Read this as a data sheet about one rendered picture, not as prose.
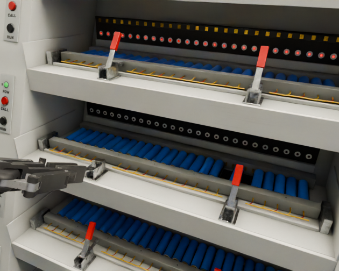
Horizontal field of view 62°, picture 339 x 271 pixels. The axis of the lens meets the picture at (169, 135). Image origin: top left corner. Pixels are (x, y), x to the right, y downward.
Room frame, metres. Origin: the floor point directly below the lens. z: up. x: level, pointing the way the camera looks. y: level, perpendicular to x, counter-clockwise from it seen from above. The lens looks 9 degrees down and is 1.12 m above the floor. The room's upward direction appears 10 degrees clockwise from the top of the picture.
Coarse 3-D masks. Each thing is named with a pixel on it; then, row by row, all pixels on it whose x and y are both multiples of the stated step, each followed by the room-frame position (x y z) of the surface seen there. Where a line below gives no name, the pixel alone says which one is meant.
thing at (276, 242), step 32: (64, 128) 0.69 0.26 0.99; (128, 128) 0.68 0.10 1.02; (64, 160) 0.58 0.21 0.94; (288, 160) 0.55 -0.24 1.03; (96, 192) 0.51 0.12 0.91; (128, 192) 0.49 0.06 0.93; (160, 192) 0.49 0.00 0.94; (320, 192) 0.52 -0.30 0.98; (160, 224) 0.47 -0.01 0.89; (192, 224) 0.45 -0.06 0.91; (224, 224) 0.43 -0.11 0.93; (256, 224) 0.43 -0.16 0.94; (288, 224) 0.43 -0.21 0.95; (320, 224) 0.43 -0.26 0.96; (256, 256) 0.42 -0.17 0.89; (288, 256) 0.39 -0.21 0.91; (320, 256) 0.38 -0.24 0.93
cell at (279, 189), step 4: (276, 176) 0.54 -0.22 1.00; (280, 176) 0.53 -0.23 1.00; (284, 176) 0.54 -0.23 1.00; (276, 180) 0.52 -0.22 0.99; (280, 180) 0.52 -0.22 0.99; (284, 180) 0.52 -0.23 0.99; (276, 184) 0.51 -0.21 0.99; (280, 184) 0.50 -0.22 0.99; (284, 184) 0.51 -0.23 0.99; (276, 188) 0.50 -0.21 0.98; (280, 188) 0.49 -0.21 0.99; (284, 188) 0.50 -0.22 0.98; (280, 192) 0.48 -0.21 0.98
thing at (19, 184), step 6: (30, 174) 0.32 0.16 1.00; (6, 180) 0.30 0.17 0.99; (12, 180) 0.31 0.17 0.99; (18, 180) 0.31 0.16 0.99; (24, 180) 0.32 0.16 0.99; (0, 186) 0.30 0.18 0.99; (6, 186) 0.30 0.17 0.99; (12, 186) 0.31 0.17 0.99; (18, 186) 0.31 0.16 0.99; (24, 186) 0.31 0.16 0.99; (30, 186) 0.31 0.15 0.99; (36, 186) 0.31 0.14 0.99
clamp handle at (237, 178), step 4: (236, 164) 0.46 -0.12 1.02; (236, 168) 0.45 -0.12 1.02; (240, 168) 0.45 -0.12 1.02; (236, 172) 0.45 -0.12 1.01; (240, 172) 0.45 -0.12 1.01; (236, 176) 0.45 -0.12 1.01; (240, 176) 0.45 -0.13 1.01; (232, 180) 0.45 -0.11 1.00; (236, 180) 0.45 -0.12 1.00; (240, 180) 0.45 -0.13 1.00; (232, 184) 0.45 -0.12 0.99; (236, 184) 0.44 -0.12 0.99; (232, 188) 0.45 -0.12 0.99; (236, 188) 0.44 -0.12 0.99; (232, 192) 0.44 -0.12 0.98; (236, 192) 0.44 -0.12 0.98; (232, 196) 0.44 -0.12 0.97; (232, 200) 0.44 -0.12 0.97; (228, 204) 0.44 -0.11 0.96; (232, 204) 0.44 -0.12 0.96
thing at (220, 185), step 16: (64, 144) 0.61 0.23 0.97; (80, 144) 0.60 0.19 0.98; (112, 160) 0.57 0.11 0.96; (128, 160) 0.55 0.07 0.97; (144, 160) 0.55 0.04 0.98; (160, 176) 0.54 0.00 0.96; (176, 176) 0.52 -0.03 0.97; (192, 176) 0.51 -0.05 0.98; (208, 176) 0.51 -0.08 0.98; (208, 192) 0.49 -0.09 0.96; (224, 192) 0.49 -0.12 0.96; (240, 192) 0.48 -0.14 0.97; (256, 192) 0.47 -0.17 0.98; (272, 192) 0.47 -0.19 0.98; (288, 208) 0.46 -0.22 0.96; (304, 208) 0.45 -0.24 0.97; (320, 208) 0.44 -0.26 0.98
